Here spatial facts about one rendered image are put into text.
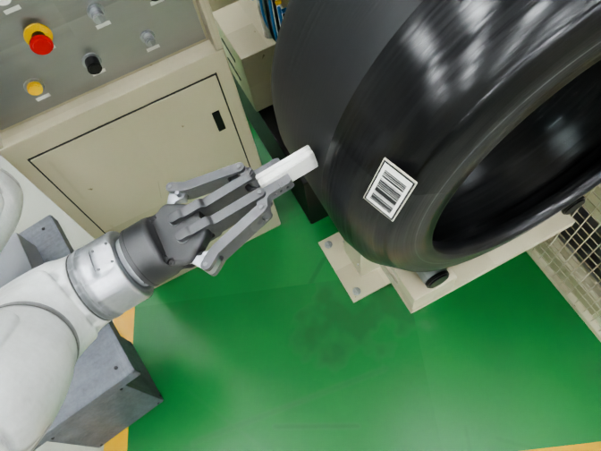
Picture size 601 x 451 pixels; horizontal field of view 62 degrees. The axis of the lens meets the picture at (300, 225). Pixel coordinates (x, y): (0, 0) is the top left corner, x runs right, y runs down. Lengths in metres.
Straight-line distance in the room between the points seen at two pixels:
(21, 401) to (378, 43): 0.43
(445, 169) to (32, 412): 0.41
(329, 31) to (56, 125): 0.83
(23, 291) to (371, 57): 0.42
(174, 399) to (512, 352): 1.13
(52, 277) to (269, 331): 1.28
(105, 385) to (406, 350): 0.98
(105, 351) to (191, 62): 0.68
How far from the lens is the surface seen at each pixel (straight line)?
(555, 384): 1.85
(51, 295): 0.58
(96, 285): 0.58
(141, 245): 0.57
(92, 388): 1.23
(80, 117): 1.25
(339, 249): 1.88
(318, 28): 0.56
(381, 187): 0.51
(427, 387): 1.76
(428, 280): 0.87
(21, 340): 0.51
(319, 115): 0.56
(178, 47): 1.26
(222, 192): 0.58
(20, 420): 0.47
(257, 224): 0.56
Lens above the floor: 1.72
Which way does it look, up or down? 62 degrees down
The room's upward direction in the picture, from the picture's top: 14 degrees counter-clockwise
